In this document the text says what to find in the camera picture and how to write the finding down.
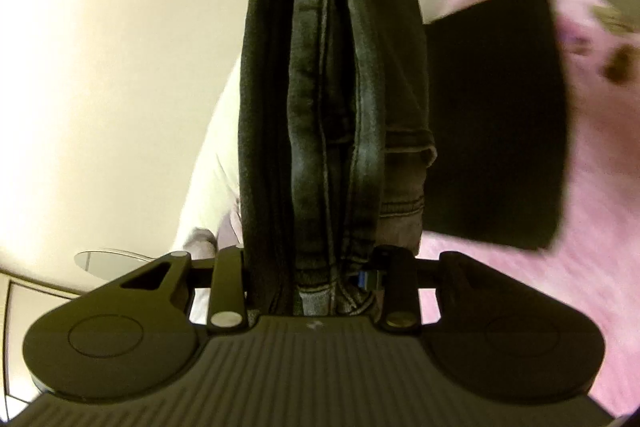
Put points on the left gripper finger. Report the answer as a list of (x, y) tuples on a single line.
[(371, 275)]

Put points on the black folded garment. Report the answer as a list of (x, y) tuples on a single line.
[(498, 111)]

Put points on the pink floral bedspread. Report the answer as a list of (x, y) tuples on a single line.
[(593, 264)]

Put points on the dark grey jeans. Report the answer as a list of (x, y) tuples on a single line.
[(334, 147)]

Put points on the white rolled duvet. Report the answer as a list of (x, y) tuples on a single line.
[(210, 219)]

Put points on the round ceiling lamp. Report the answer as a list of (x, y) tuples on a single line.
[(110, 265)]

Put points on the cream wardrobe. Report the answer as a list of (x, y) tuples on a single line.
[(22, 303)]

